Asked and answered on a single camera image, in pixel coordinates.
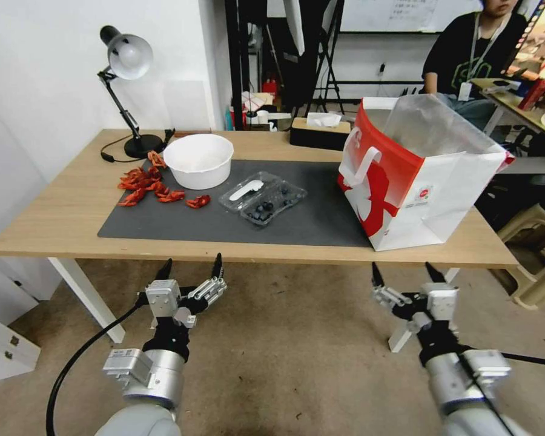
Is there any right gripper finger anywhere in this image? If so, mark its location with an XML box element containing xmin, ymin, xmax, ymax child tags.
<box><xmin>370</xmin><ymin>261</ymin><xmax>413</xmax><ymax>311</ymax></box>
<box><xmin>424</xmin><ymin>261</ymin><xmax>448</xmax><ymax>287</ymax></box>

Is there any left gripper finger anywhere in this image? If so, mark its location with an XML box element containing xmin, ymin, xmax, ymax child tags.
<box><xmin>188</xmin><ymin>252</ymin><xmax>228</xmax><ymax>315</ymax></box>
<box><xmin>152</xmin><ymin>258</ymin><xmax>174</xmax><ymax>289</ymax></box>

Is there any red white takeout bag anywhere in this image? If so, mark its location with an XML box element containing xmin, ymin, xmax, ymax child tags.
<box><xmin>337</xmin><ymin>93</ymin><xmax>517</xmax><ymax>253</ymax></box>

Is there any clear plastic takeout container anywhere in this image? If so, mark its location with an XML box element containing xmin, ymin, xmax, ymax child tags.
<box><xmin>217</xmin><ymin>170</ymin><xmax>309</xmax><ymax>229</ymax></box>

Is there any black tissue box wooden lid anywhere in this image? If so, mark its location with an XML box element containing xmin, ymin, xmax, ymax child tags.
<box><xmin>289</xmin><ymin>116</ymin><xmax>352</xmax><ymax>151</ymax></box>

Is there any dark blueberry cluster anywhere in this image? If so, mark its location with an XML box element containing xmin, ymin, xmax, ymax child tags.
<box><xmin>248</xmin><ymin>181</ymin><xmax>296</xmax><ymax>225</ymax></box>

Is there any beige plastic stool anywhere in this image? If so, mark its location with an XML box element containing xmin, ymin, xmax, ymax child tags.
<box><xmin>496</xmin><ymin>203</ymin><xmax>545</xmax><ymax>311</ymax></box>

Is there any white round bowl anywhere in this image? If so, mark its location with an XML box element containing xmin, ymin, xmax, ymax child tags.
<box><xmin>162</xmin><ymin>134</ymin><xmax>235</xmax><ymax>191</ymax></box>

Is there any dark grey table mat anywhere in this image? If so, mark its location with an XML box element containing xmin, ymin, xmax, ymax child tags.
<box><xmin>97</xmin><ymin>158</ymin><xmax>376</xmax><ymax>249</ymax></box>

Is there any white cabinet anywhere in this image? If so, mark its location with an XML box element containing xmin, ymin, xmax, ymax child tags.
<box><xmin>0</xmin><ymin>252</ymin><xmax>65</xmax><ymax>388</ymax></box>

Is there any wooden side desk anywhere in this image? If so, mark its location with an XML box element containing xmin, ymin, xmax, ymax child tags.
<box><xmin>469</xmin><ymin>78</ymin><xmax>545</xmax><ymax>133</ymax></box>

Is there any white tissue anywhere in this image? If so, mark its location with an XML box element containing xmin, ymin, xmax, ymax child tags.
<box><xmin>306</xmin><ymin>111</ymin><xmax>343</xmax><ymax>128</ymax></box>

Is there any black desk lamp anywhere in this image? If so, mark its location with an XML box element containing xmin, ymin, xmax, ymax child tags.
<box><xmin>96</xmin><ymin>24</ymin><xmax>166</xmax><ymax>160</ymax></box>

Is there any person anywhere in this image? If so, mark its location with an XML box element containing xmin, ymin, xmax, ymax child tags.
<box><xmin>421</xmin><ymin>0</ymin><xmax>536</xmax><ymax>133</ymax></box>

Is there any black folding stand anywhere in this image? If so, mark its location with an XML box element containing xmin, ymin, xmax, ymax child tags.
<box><xmin>312</xmin><ymin>0</ymin><xmax>347</xmax><ymax>115</ymax></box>

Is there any computer monitor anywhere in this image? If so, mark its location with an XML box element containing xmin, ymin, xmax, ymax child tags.
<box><xmin>507</xmin><ymin>0</ymin><xmax>545</xmax><ymax>79</ymax></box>

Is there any whiteboard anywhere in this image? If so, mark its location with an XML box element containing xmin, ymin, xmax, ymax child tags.
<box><xmin>337</xmin><ymin>0</ymin><xmax>451</xmax><ymax>34</ymax></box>

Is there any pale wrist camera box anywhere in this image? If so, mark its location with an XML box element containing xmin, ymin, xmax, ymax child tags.
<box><xmin>145</xmin><ymin>279</ymin><xmax>182</xmax><ymax>317</ymax></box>
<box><xmin>419</xmin><ymin>282</ymin><xmax>460</xmax><ymax>322</ymax></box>

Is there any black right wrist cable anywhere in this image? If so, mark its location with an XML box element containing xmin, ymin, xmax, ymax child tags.
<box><xmin>455</xmin><ymin>349</ymin><xmax>523</xmax><ymax>436</ymax></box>

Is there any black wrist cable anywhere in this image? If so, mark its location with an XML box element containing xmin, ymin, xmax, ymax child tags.
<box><xmin>45</xmin><ymin>294</ymin><xmax>151</xmax><ymax>436</ymax></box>
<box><xmin>455</xmin><ymin>349</ymin><xmax>523</xmax><ymax>436</ymax></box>

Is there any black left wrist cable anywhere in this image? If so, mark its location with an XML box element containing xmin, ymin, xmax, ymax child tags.
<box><xmin>45</xmin><ymin>294</ymin><xmax>151</xmax><ymax>436</ymax></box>

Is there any black lamp power cable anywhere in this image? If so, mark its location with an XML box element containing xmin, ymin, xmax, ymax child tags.
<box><xmin>100</xmin><ymin>130</ymin><xmax>133</xmax><ymax>164</ymax></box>

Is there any black metal shelf frame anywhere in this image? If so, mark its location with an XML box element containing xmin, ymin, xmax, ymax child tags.
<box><xmin>223</xmin><ymin>0</ymin><xmax>274</xmax><ymax>132</ymax></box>

